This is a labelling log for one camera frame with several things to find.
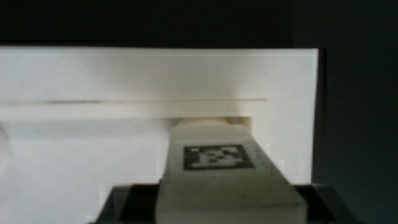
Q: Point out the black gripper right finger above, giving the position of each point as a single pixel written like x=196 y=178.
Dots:
x=327 y=209

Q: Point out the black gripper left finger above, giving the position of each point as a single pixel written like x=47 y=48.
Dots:
x=128 y=208

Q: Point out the white table leg with tag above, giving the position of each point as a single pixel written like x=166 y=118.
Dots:
x=223 y=186

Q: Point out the white square table top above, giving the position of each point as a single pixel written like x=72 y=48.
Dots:
x=91 y=102

